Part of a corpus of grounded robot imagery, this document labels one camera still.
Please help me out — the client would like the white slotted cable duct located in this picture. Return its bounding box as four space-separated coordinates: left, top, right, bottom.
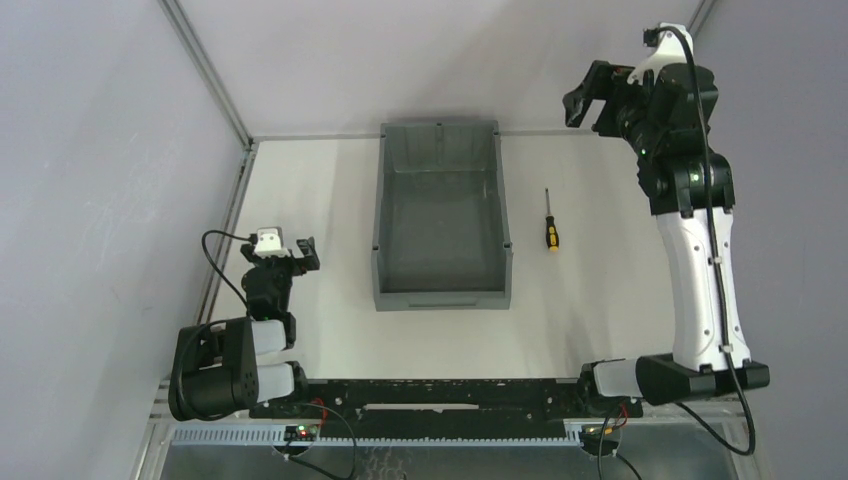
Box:
171 422 581 447

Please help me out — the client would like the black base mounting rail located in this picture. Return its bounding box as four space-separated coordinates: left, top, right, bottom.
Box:
249 378 644 437

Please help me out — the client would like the left controller board with leds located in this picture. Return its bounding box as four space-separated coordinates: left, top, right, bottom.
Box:
283 424 321 444

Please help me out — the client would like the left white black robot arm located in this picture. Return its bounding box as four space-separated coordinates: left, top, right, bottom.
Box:
168 230 320 421

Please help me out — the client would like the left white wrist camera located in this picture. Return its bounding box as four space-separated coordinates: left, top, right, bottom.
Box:
252 226 291 259

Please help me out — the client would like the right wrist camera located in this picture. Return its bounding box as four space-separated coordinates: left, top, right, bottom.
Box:
626 22 693 85

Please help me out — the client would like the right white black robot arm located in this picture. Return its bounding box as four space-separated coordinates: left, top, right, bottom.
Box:
563 60 770 405

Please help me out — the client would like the right controller board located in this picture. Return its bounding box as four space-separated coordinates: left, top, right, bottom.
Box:
579 425 623 445

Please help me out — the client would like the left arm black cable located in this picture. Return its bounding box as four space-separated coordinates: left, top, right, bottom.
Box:
201 229 257 313

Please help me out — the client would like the grey plastic storage bin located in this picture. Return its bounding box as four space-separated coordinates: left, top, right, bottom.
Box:
371 118 513 311

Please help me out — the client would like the yellow black handled screwdriver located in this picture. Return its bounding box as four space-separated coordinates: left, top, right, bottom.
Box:
545 188 560 252

